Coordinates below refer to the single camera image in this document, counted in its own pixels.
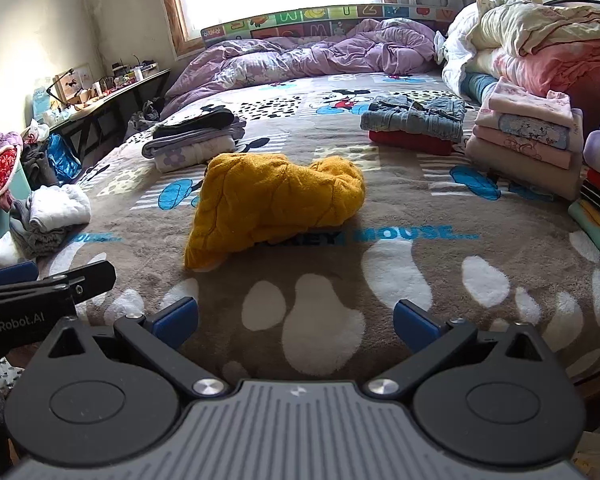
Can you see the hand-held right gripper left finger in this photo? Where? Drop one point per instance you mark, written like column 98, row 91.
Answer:
column 176, row 321

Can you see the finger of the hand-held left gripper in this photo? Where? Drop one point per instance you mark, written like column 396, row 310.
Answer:
column 10, row 274
column 92, row 277

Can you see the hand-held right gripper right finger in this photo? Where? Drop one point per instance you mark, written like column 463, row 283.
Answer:
column 414, row 322

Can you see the yellow knit sweater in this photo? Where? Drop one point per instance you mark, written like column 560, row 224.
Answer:
column 260, row 205

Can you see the person's dotted clothing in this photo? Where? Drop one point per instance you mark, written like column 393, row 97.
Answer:
column 7, row 375

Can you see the white padded garment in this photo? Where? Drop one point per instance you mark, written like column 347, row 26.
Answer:
column 60, row 207

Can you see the brown cartoon printed blanket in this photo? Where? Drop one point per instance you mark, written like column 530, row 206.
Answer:
column 420, row 240

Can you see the dark grey cloth heap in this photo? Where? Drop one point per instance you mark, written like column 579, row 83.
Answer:
column 37, row 162

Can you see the blue plastic bag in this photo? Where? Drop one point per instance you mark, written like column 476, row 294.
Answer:
column 62, row 160

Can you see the grey folded garment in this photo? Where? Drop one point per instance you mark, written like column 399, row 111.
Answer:
column 195, row 140

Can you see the black desk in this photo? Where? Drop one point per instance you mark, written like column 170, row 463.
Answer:
column 110, row 105

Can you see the red folded garment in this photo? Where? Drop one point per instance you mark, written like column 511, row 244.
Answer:
column 410, row 144

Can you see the beige folded garment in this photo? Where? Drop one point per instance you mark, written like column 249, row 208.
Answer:
column 520, row 175

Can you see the black folded garment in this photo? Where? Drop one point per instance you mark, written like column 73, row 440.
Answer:
column 200, row 122

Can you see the group of small desk items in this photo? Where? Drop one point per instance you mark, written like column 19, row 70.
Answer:
column 85, row 87

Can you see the mint green folded garment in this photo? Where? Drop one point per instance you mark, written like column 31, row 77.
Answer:
column 587, row 225

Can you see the pink garment with cartoon print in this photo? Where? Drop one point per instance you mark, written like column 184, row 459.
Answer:
column 510, row 147

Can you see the folded denim garment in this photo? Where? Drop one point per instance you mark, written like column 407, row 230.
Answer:
column 415, row 117

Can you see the white garment with blue print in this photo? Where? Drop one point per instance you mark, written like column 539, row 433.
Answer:
column 535, row 132

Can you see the pink folded garment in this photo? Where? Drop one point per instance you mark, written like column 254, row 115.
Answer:
column 525, row 100

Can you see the white quilt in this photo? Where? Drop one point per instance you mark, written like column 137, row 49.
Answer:
column 455, row 50

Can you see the purple duvet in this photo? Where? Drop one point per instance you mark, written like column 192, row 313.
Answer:
column 290, row 60

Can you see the pink floral quilt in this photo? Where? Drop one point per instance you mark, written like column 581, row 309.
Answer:
column 555, row 72

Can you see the cream fleece blanket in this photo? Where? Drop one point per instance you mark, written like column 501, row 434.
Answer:
column 530, row 22

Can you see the colourful alphabet headboard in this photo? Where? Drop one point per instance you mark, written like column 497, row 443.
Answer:
column 300, row 17

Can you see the dark curved bed headboard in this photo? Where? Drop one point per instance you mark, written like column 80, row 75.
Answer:
column 587, row 0

